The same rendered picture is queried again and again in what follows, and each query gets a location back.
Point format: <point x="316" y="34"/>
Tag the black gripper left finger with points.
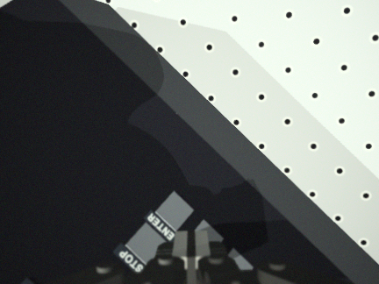
<point x="174" y="268"/>

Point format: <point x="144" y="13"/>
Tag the grey perforated base plate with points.
<point x="298" y="78"/>

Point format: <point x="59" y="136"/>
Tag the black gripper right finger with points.
<point x="210" y="268"/>

